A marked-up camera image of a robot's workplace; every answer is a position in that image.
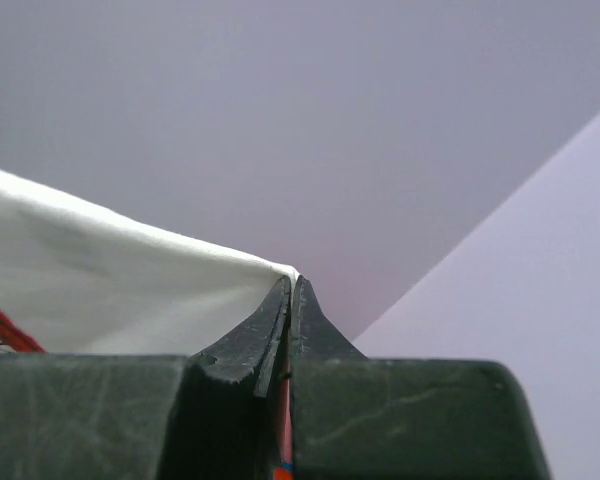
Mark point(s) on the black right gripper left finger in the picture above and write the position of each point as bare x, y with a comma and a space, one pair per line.
207, 416

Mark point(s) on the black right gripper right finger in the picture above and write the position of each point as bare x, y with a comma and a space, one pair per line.
354, 417

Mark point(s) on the white t shirt red print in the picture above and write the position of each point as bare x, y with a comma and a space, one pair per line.
76, 277

